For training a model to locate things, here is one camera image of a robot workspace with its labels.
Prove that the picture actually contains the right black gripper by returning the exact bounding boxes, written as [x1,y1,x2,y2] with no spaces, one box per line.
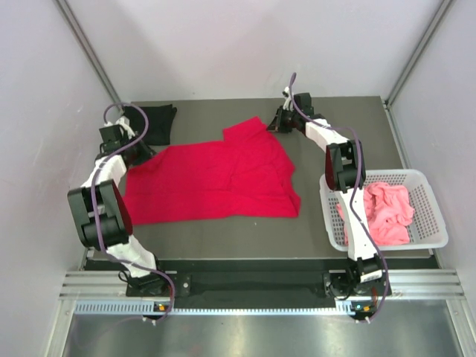
[266,106,300,134]

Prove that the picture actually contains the red polo t shirt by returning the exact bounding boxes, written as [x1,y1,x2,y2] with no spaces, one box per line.
[124,117,300,225]

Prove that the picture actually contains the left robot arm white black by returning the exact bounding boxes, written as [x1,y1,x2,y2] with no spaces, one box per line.
[67,117,170,297]

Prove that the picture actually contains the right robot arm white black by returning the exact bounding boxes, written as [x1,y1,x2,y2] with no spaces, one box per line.
[268,86,389,295]

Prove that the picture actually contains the folded black t shirt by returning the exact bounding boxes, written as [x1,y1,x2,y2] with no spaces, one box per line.
[124,104,177,146]

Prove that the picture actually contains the pink crumpled t shirt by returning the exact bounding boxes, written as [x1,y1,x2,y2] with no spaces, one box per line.
[335,181,416,247]

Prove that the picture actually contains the white perforated plastic basket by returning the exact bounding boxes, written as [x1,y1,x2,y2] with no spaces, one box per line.
[319,169,448,252]

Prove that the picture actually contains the left aluminium corner post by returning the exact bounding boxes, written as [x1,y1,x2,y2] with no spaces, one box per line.
[53,0,120,103]

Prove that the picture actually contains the aluminium corner post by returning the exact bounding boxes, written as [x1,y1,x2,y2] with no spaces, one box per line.
[384,0,457,109]
[53,0,120,103]

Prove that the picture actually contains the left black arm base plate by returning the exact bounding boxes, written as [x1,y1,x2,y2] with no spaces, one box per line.
[118,271,191,298]

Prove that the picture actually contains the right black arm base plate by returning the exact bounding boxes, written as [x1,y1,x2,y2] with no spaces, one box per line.
[323,271,391,300]

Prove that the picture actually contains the slotted grey cable duct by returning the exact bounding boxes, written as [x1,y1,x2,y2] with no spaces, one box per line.
[74,300,355,316]

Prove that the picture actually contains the right aluminium corner post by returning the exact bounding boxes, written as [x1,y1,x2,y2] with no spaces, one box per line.
[384,0,457,109]

